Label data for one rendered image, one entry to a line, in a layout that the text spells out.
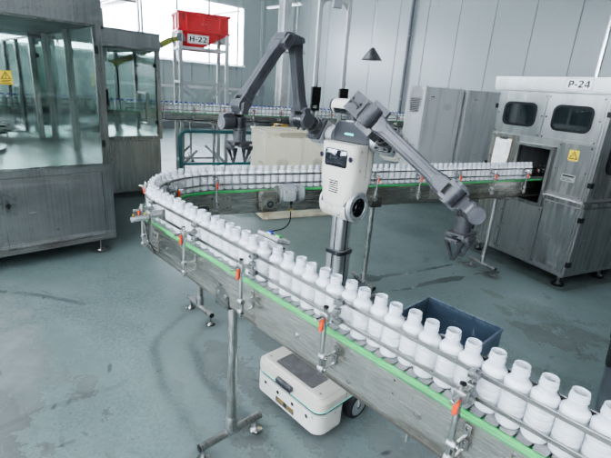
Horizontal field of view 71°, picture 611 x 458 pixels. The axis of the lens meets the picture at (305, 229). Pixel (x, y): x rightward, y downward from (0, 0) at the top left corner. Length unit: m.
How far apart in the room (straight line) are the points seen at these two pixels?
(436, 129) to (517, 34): 6.99
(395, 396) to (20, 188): 3.77
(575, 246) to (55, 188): 4.93
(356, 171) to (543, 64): 11.97
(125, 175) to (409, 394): 5.90
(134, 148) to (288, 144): 2.32
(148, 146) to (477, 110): 5.46
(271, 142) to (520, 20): 9.96
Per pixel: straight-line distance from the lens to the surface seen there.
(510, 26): 14.32
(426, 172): 1.47
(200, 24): 8.18
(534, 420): 1.18
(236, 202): 3.16
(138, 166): 6.80
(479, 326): 1.80
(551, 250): 4.97
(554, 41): 13.83
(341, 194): 2.10
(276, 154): 5.65
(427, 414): 1.30
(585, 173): 4.75
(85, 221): 4.65
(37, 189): 4.48
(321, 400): 2.32
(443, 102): 7.64
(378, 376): 1.35
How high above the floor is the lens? 1.74
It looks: 18 degrees down
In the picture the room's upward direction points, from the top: 4 degrees clockwise
